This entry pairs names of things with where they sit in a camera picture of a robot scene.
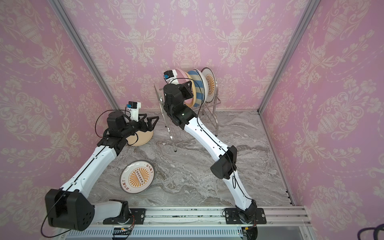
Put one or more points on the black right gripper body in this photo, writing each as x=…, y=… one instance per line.
x=184, y=90

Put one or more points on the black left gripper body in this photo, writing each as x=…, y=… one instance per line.
x=138, y=126

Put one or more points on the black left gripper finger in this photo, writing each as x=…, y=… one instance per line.
x=151, y=123
x=142, y=117

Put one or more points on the yellow plate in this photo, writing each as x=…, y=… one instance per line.
x=193, y=87

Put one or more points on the pink plate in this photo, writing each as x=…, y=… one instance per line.
x=183, y=77

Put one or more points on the cream plate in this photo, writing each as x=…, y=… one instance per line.
x=140, y=138

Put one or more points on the blue white striped plate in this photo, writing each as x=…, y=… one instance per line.
x=200, y=93

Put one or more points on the black white floral plate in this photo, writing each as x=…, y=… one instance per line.
x=205, y=85

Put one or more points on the orange sunburst plate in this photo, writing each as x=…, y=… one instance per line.
x=137, y=177
x=211, y=84

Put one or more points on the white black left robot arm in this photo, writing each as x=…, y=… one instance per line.
x=68, y=207

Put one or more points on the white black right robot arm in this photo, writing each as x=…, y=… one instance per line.
x=225, y=157

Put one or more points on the chrome two-tier dish rack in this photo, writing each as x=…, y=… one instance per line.
x=175, y=111

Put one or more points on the small circuit board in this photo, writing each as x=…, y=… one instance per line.
x=122, y=231

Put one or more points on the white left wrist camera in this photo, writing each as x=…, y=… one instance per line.
x=133, y=109

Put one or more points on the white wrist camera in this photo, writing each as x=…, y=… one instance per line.
x=170, y=75
x=133, y=109

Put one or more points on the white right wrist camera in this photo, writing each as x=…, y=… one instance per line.
x=170, y=75

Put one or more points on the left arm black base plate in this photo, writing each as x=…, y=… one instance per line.
x=138, y=215

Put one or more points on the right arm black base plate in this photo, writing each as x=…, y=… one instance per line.
x=232, y=217

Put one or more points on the left aluminium corner post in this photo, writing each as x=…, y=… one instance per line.
x=75, y=36

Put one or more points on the aluminium corner post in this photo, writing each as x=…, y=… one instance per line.
x=75, y=36
x=291, y=47

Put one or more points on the right aluminium corner post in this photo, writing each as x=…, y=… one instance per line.
x=291, y=47

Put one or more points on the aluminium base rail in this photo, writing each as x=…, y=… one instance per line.
x=204, y=223

